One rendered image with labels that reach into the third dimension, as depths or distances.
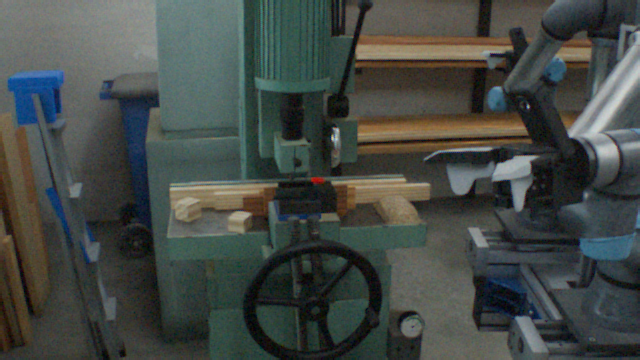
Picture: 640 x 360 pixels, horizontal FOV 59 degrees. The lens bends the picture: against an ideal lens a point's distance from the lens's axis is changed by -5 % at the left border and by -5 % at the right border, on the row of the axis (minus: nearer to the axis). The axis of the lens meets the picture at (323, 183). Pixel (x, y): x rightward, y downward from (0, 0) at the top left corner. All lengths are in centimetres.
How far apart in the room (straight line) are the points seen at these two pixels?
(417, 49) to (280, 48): 220
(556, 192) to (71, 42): 323
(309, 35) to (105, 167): 265
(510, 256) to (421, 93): 249
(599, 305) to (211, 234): 82
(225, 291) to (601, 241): 84
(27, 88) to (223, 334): 104
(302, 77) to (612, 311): 81
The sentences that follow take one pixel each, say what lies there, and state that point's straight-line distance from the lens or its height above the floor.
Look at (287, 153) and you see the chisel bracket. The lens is 141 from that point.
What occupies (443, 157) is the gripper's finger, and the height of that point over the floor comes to 123.
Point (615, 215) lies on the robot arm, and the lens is 91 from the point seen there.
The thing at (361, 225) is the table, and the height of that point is 90.
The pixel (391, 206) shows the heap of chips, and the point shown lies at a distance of 143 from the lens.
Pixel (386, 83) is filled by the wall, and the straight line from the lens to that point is 394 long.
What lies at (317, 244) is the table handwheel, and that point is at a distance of 116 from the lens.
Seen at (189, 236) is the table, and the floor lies 90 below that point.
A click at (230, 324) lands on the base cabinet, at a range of 145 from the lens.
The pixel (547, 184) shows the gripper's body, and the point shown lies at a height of 120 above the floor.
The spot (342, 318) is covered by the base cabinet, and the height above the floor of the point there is 66.
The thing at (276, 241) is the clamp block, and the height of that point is 92.
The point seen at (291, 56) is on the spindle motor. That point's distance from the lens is 133.
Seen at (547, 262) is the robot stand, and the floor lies 73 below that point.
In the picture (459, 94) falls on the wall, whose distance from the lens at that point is 416.
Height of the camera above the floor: 143
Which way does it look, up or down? 19 degrees down
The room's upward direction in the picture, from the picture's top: 1 degrees clockwise
